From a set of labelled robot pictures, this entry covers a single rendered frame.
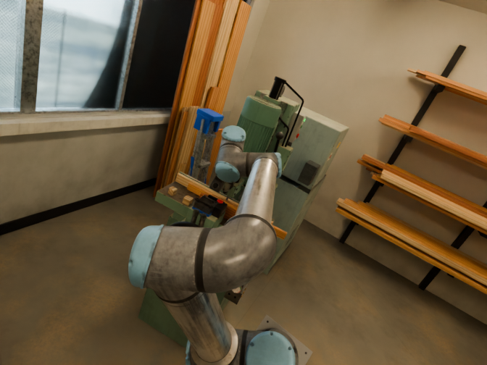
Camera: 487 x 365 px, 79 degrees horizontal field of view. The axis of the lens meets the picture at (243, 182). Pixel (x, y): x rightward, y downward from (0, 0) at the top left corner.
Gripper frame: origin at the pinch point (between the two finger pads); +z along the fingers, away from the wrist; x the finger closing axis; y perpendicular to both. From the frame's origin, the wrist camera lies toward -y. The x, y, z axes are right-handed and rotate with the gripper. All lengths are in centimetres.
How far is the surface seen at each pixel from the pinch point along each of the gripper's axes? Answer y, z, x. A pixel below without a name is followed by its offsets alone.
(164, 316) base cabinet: -46, 82, 7
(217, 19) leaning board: 176, 18, 104
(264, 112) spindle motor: 27.8, -29.0, -2.2
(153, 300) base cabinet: -43, 76, 17
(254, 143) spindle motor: 20.7, -16.1, -3.0
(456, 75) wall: 260, 27, -117
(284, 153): 39.7, 0.6, -15.4
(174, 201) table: -8.6, 17.0, 22.4
